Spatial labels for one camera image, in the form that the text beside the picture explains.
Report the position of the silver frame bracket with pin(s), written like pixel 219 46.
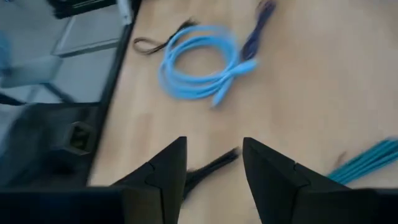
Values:
pixel 125 12

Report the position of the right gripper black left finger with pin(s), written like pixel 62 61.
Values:
pixel 161 186

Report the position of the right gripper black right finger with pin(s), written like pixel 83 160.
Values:
pixel 280 193

